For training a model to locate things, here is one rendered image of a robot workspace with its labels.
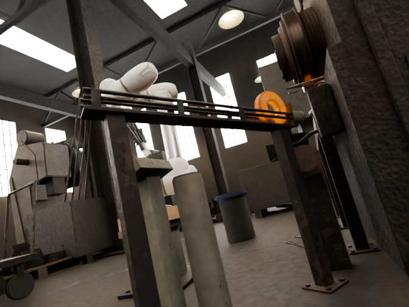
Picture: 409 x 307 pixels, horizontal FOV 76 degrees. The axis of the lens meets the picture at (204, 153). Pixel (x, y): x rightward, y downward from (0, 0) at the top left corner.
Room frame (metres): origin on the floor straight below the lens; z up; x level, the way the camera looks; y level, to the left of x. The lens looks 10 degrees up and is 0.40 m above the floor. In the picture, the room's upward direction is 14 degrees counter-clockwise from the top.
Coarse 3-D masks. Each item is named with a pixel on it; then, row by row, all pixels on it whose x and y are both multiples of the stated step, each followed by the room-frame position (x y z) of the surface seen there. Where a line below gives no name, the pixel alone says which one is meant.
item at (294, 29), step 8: (288, 16) 1.26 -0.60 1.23; (296, 16) 1.23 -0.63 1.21; (288, 24) 1.24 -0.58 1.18; (296, 24) 1.22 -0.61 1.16; (288, 32) 1.23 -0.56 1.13; (296, 32) 1.22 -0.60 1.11; (296, 40) 1.23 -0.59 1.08; (304, 40) 1.22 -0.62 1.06; (296, 48) 1.24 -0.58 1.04; (304, 48) 1.23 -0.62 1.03; (296, 56) 1.25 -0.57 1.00; (304, 56) 1.25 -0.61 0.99; (304, 64) 1.28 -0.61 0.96; (304, 72) 1.32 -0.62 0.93; (312, 72) 1.32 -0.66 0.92; (304, 80) 1.36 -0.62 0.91; (304, 88) 1.42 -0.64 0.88
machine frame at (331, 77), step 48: (336, 0) 0.93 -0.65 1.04; (384, 0) 0.88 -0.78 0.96; (336, 48) 0.95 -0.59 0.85; (384, 48) 0.88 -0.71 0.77; (336, 96) 1.12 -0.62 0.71; (384, 96) 0.92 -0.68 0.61; (336, 144) 1.72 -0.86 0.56; (384, 144) 0.94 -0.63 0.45; (384, 192) 0.96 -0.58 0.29; (384, 240) 1.17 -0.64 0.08
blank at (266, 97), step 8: (264, 96) 1.02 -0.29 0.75; (272, 96) 1.05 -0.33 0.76; (256, 104) 1.02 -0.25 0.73; (264, 104) 1.01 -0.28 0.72; (272, 104) 1.07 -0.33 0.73; (280, 104) 1.07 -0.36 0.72; (256, 112) 1.02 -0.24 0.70; (264, 120) 1.02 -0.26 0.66; (272, 120) 1.02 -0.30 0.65; (280, 120) 1.05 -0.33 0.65
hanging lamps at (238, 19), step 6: (228, 12) 5.52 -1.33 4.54; (234, 12) 5.47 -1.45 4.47; (240, 12) 5.34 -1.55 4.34; (222, 18) 5.50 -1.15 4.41; (228, 18) 5.61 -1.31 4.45; (234, 18) 5.60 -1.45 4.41; (240, 18) 5.55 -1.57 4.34; (222, 24) 5.62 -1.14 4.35; (228, 24) 5.70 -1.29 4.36; (234, 24) 5.71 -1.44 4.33; (246, 24) 9.20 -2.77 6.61; (258, 78) 9.33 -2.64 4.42; (78, 90) 7.17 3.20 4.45; (78, 96) 7.30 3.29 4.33
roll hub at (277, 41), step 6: (276, 36) 1.37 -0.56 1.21; (276, 42) 1.35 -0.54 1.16; (276, 48) 1.34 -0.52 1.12; (282, 48) 1.33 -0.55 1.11; (276, 54) 1.42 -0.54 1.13; (282, 54) 1.34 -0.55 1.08; (282, 60) 1.35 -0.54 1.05; (282, 66) 1.37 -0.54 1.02; (288, 66) 1.37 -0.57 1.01; (282, 72) 1.40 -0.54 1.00; (288, 72) 1.40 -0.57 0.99; (288, 78) 1.45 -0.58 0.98
